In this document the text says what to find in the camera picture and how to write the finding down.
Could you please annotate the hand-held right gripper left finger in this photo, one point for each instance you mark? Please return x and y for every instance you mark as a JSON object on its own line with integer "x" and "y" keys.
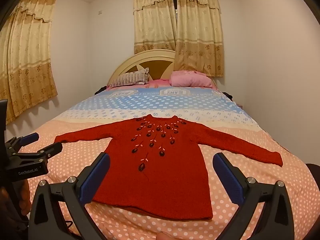
{"x": 93, "y": 180}

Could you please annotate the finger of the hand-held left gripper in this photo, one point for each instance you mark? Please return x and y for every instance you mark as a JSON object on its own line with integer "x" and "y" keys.
{"x": 50, "y": 150}
{"x": 28, "y": 138}

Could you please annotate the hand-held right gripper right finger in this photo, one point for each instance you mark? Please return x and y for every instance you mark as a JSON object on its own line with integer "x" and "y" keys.
{"x": 228, "y": 180}

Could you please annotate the red embroidered knit sweater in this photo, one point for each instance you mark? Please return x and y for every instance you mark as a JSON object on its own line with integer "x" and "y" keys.
{"x": 160, "y": 180}

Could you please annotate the person's left hand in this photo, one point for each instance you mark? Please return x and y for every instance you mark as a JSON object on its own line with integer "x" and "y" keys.
{"x": 23, "y": 193}

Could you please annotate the beige floral curtain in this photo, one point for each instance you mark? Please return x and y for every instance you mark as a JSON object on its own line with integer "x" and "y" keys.
{"x": 27, "y": 62}
{"x": 198, "y": 30}
{"x": 153, "y": 22}

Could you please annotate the polka dot bed sheet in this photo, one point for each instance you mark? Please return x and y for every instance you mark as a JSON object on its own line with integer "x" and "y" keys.
{"x": 160, "y": 100}

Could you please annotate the striped pillow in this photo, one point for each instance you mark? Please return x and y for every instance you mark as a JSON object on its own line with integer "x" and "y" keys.
{"x": 128, "y": 78}

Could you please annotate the pink pillow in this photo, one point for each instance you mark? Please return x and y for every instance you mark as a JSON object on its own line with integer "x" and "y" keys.
{"x": 190, "y": 80}

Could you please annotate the pink blanket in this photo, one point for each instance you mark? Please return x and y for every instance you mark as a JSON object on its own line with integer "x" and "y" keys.
{"x": 157, "y": 82}

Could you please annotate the cream wooden headboard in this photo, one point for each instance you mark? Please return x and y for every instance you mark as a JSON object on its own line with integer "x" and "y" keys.
{"x": 130, "y": 62}

